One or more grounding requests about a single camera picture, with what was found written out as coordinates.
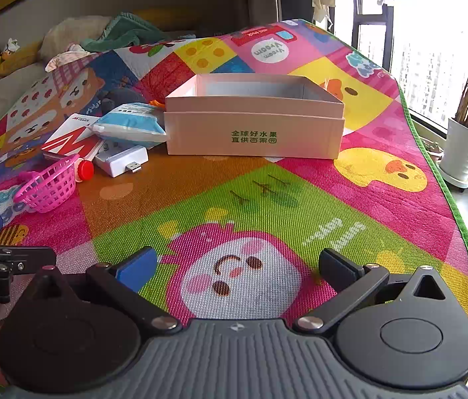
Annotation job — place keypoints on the white charger with plug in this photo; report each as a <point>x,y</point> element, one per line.
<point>119,161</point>

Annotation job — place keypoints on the colourful cartoon play mat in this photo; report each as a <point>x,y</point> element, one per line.
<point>258,199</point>

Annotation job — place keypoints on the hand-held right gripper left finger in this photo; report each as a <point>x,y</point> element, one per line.
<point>137,271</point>

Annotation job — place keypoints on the pink white cloth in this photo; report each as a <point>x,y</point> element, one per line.
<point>70,56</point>

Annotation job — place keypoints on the orange plastic toy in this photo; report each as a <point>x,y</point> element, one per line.
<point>157,103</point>

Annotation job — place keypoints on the white plant pot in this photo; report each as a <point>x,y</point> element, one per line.
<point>462,149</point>

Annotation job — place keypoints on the blue white wipes packet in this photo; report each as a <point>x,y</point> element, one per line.
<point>132,124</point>

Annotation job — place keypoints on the red white box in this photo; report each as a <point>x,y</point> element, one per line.
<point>72,141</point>

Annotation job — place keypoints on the yellow cushion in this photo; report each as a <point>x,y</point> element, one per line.
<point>171,18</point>

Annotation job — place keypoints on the pink cardboard box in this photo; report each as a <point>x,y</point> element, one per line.
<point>254,133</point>

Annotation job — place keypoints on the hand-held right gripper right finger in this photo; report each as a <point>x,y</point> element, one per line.
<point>335,267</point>

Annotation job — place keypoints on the small brown potted plant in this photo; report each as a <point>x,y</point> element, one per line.
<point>432,149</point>

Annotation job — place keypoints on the green towel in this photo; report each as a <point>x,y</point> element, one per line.
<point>130,33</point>

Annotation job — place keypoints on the small red capped bottle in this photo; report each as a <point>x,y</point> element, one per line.
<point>85,170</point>

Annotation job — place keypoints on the beige pillow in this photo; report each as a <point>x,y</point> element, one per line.
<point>72,33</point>

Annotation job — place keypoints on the hanging beige cloth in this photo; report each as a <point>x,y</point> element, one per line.
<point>323,2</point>

